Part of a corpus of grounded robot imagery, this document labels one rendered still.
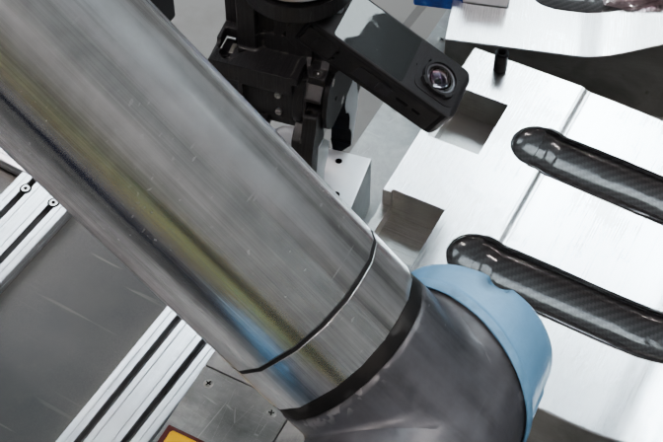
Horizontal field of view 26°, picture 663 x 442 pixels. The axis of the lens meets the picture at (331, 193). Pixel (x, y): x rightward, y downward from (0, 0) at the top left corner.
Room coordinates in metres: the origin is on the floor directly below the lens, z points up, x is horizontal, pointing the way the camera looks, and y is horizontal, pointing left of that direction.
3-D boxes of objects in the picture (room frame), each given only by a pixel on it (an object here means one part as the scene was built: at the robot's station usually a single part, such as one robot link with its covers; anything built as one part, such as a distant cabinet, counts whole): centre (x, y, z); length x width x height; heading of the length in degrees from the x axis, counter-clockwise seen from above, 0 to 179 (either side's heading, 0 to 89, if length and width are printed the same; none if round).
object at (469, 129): (0.68, -0.09, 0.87); 0.05 x 0.05 x 0.04; 62
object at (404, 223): (0.59, -0.04, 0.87); 0.05 x 0.05 x 0.04; 62
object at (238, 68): (0.67, 0.03, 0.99); 0.09 x 0.08 x 0.12; 72
